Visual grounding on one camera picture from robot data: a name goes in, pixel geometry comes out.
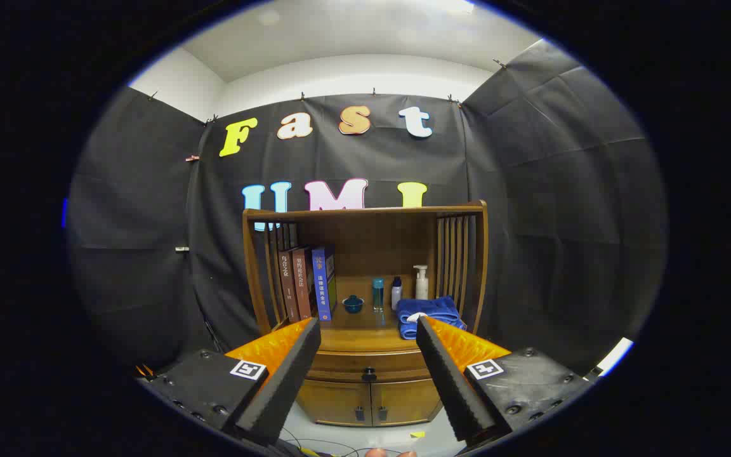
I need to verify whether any blue book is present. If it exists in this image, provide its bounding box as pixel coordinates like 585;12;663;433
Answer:
312;246;339;322

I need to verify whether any reddish brown book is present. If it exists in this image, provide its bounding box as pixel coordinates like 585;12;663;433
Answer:
291;246;317;321

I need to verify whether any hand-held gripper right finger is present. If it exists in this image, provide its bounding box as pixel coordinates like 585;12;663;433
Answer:
415;315;595;448

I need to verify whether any wooden cabinet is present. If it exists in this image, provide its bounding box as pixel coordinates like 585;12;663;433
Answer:
242;200;490;427

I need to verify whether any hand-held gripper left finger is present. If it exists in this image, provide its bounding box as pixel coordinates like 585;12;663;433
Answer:
139;316;322;447

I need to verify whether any dark brown book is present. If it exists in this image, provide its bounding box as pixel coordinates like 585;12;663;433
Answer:
278;249;300;323

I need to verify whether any black backdrop cloth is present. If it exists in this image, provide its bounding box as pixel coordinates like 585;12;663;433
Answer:
67;39;668;381

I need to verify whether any wooden drawer with black knob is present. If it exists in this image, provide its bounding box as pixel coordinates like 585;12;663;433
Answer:
305;348;433;383

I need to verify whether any blue folded towel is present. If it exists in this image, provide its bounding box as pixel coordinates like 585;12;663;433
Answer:
396;296;468;340

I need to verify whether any wooden cabinet door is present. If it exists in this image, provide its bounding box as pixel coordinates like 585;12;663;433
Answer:
371;378;444;426
296;380;372;427

